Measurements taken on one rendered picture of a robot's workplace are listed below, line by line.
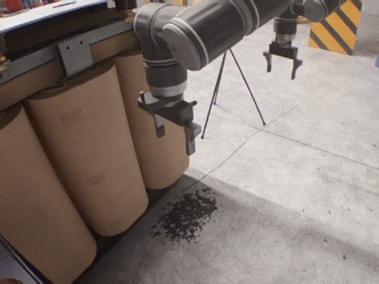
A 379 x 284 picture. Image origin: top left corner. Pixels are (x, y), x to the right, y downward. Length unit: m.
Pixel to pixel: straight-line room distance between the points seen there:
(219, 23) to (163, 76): 0.22
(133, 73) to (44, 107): 0.45
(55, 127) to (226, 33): 0.75
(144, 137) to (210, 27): 1.00
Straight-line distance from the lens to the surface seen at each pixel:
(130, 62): 1.18
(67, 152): 1.07
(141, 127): 1.33
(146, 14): 0.58
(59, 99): 0.95
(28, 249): 1.15
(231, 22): 0.46
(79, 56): 0.98
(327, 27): 5.41
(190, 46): 0.42
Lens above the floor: 1.40
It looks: 37 degrees down
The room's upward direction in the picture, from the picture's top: 5 degrees counter-clockwise
